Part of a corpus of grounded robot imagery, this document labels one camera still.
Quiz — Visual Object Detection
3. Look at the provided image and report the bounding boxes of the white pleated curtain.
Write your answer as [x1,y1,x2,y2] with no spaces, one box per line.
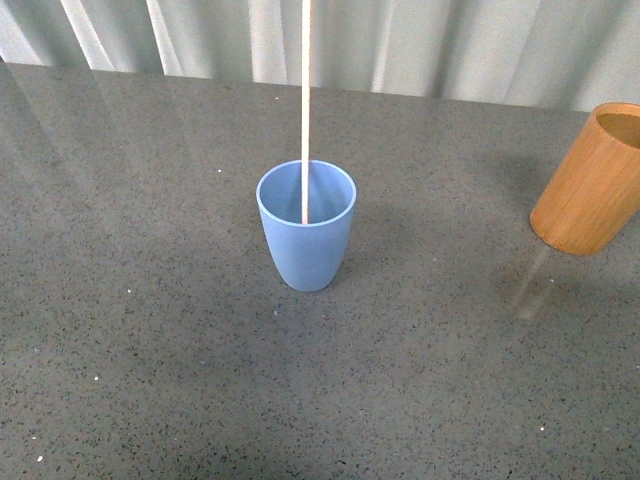
[1,1,639,111]

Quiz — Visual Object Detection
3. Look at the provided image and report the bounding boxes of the light blue plastic cup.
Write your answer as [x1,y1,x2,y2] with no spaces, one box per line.
[256,160,357,292]

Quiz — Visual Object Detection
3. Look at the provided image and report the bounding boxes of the wooden cylindrical chopstick holder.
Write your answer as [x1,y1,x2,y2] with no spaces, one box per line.
[530,102,639,256]

